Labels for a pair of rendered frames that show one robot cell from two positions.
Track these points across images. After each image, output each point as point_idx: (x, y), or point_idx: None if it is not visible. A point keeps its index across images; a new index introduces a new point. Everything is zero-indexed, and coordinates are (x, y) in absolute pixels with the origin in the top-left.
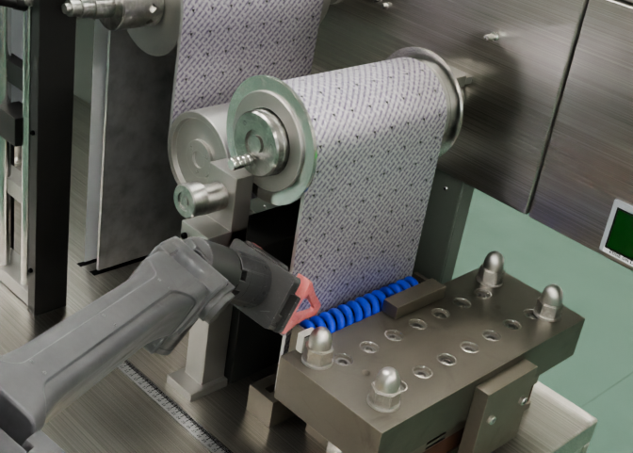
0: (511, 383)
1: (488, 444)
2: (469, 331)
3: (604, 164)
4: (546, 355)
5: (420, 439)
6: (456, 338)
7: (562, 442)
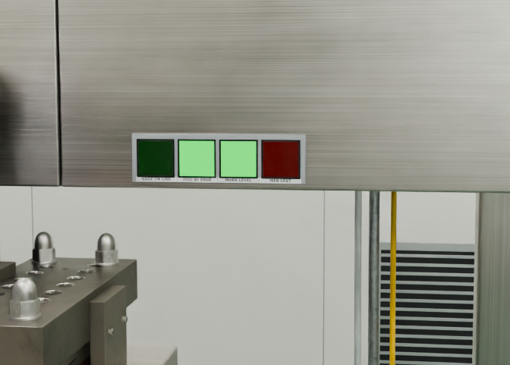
0: (114, 296)
1: (112, 363)
2: (56, 280)
3: (113, 111)
4: None
5: (66, 349)
6: (49, 284)
7: (162, 360)
